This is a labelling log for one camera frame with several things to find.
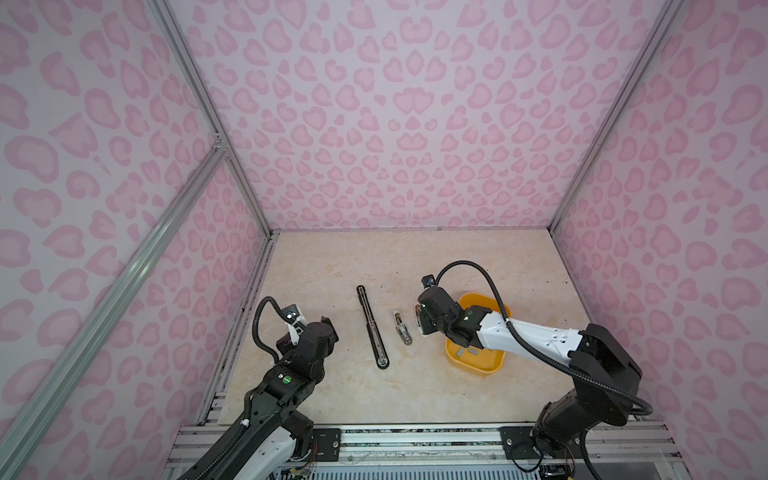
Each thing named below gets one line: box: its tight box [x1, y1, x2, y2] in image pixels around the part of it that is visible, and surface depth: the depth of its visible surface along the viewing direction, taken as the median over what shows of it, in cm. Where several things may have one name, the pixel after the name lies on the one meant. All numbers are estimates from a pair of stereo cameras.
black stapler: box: [356, 285, 389, 369], surface depth 94 cm
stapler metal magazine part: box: [394, 312, 413, 345], surface depth 94 cm
